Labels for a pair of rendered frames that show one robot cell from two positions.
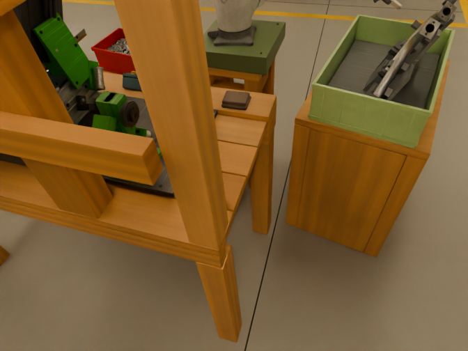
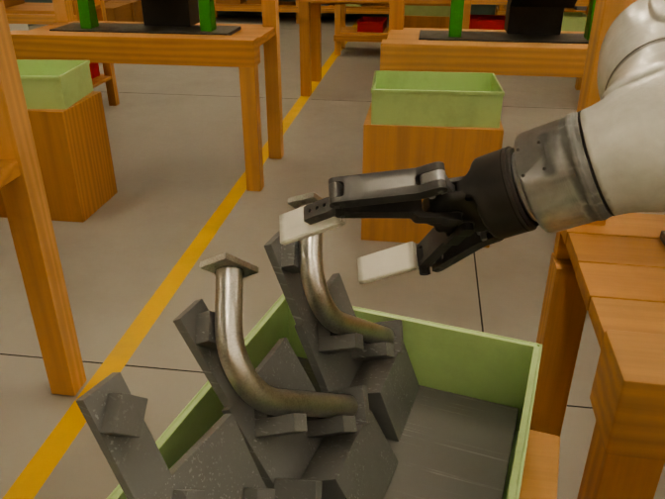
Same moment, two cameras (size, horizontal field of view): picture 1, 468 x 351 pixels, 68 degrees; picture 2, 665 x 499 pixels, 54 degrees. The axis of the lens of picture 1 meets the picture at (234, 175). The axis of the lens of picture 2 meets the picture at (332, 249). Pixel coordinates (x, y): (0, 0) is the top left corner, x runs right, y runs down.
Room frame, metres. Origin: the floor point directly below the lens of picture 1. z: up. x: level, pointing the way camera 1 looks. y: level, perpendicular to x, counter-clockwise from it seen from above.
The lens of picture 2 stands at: (1.78, -0.78, 1.52)
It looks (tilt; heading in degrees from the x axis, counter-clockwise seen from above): 27 degrees down; 168
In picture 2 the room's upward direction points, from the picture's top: straight up
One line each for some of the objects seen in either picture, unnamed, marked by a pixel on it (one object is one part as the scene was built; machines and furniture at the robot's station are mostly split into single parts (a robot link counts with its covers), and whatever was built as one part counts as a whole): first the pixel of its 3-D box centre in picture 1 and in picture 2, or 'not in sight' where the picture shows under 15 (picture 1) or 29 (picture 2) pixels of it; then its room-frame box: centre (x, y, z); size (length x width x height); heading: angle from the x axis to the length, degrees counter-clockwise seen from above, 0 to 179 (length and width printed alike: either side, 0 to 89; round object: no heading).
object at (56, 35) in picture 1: (58, 51); not in sight; (1.10, 0.54, 1.17); 0.13 x 0.12 x 0.20; 69
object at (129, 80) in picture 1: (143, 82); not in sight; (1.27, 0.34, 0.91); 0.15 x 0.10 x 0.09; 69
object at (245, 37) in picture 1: (230, 30); not in sight; (1.56, -0.05, 0.95); 0.22 x 0.18 x 0.06; 78
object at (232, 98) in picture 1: (236, 99); not in sight; (1.09, -0.04, 0.91); 0.10 x 0.08 x 0.03; 70
